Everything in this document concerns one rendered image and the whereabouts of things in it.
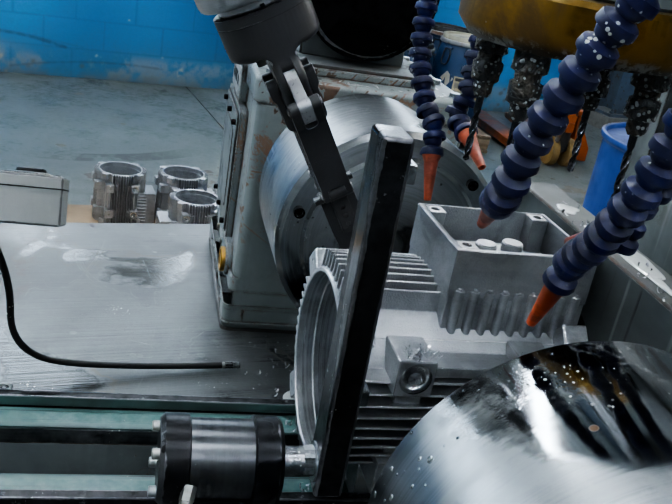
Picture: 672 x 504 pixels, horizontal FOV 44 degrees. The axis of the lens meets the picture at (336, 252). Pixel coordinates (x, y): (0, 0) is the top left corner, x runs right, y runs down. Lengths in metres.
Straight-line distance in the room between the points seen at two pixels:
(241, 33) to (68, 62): 5.50
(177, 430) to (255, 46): 0.28
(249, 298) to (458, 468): 0.75
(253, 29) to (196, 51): 5.61
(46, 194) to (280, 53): 0.33
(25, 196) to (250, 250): 0.36
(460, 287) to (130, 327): 0.62
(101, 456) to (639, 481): 0.50
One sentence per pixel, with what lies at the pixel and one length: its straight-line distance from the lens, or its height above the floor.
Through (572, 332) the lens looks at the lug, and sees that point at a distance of 0.68.
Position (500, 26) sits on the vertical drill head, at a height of 1.31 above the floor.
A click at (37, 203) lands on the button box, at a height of 1.05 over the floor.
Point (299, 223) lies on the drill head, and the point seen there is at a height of 1.05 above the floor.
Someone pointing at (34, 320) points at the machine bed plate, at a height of 0.80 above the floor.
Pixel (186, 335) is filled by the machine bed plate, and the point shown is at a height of 0.80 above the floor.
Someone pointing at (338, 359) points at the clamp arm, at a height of 1.10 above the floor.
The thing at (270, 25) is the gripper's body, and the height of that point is 1.28.
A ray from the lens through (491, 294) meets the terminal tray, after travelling 0.65.
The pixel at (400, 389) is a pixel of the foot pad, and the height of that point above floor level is 1.05.
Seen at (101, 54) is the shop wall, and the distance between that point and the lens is 6.12.
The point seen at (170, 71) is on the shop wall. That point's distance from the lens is 6.22.
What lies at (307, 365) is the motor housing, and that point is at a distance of 0.77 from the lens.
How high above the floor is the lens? 1.36
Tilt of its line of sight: 22 degrees down
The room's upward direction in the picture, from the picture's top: 10 degrees clockwise
